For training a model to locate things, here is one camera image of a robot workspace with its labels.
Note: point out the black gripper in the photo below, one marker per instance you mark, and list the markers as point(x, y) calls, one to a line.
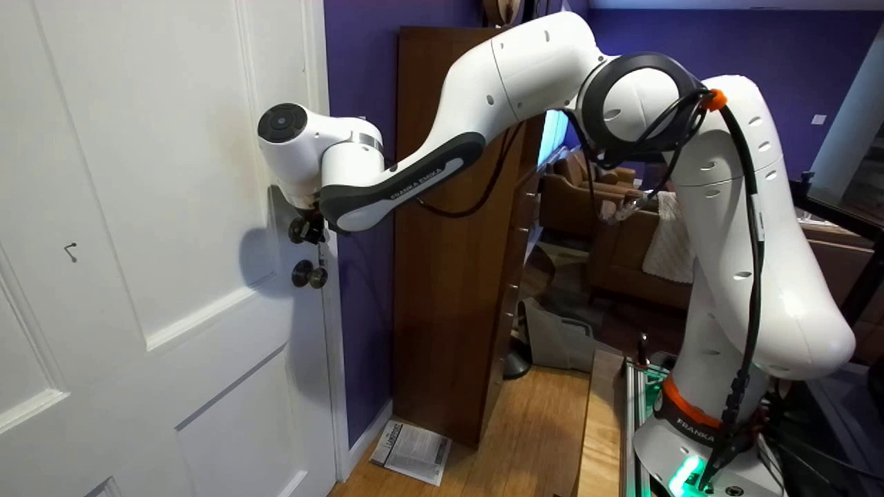
point(312, 229)

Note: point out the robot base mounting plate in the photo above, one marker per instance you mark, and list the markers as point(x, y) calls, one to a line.
point(687, 466)

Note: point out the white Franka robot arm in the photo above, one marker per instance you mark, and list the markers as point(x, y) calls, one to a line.
point(516, 74)

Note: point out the white panel door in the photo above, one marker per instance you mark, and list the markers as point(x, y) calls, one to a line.
point(139, 231)

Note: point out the small dark door hook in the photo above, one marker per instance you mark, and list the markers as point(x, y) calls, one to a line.
point(70, 251)

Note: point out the brown wooden cabinet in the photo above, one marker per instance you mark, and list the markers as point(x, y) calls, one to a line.
point(452, 277)

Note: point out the grey bag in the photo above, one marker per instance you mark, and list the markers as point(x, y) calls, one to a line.
point(559, 336)

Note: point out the brown wooden dresser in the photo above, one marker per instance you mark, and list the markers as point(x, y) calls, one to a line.
point(618, 263)

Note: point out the white cloth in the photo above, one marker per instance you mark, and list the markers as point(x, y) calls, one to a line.
point(671, 248)

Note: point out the white door frame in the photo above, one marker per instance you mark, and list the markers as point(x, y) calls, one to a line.
point(332, 321)

